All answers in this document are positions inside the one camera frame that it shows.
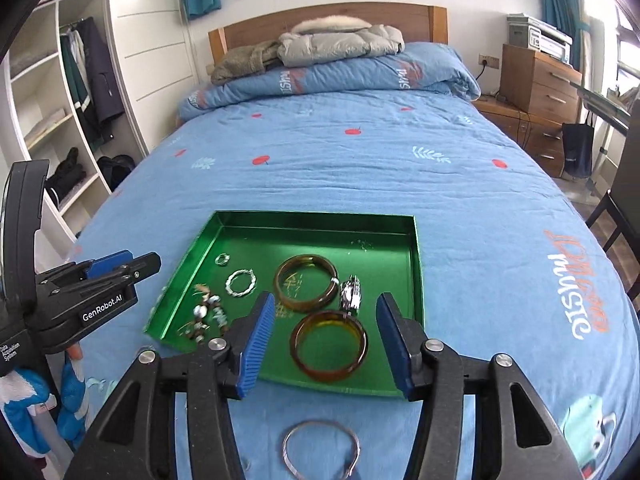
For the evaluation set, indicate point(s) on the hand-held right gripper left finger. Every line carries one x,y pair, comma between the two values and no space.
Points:
257,340

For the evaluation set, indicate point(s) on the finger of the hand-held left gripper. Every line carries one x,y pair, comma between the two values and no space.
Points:
142,266
107,262

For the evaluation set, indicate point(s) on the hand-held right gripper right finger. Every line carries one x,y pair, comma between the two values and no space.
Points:
392,345

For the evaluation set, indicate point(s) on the amber resin bangle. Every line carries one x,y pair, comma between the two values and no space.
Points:
327,377

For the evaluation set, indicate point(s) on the dark brown bangle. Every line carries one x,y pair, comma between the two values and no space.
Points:
300,258

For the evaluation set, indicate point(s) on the green metal tray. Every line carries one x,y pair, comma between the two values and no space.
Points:
250,240

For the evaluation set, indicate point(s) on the thin silver bangle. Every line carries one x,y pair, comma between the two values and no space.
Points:
320,423

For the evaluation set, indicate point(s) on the dark bag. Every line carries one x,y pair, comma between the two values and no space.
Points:
116,172

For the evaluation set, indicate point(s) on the black clothes pile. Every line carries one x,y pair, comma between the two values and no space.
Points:
65,175

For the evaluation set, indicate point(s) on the blue white plush toy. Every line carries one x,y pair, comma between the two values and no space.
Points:
20,410

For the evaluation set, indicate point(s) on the folded light clothes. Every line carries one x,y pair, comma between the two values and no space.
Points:
47,127

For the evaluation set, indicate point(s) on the green white hanging garment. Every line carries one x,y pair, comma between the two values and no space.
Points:
77,90

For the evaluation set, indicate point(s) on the blue printed bedsheet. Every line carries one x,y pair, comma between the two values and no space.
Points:
375,160

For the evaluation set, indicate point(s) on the dark navy hanging coat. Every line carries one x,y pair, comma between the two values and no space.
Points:
102,75

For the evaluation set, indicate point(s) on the olive jacket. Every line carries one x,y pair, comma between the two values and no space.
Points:
240,65

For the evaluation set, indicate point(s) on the white open wardrobe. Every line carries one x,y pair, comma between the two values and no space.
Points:
125,35

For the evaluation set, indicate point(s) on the wooden headboard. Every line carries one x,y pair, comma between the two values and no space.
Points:
240,35

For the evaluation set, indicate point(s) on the wooden nightstand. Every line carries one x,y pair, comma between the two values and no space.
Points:
510,120

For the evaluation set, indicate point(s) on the black tote bag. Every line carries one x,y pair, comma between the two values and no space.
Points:
577,152

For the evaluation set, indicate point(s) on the folded blue quilt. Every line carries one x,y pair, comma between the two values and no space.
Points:
350,79

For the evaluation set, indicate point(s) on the grey chair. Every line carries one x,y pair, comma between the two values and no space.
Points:
630,185

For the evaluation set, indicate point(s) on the wooden drawer chest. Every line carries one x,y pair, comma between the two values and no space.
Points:
535,85

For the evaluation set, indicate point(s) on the grey down jacket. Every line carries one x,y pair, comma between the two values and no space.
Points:
340,42

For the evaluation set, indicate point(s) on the white printer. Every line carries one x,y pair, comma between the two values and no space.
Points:
537,37

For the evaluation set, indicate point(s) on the blue curtain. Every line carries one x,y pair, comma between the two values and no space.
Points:
560,0

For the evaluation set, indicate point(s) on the wall outlet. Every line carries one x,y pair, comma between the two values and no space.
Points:
489,61

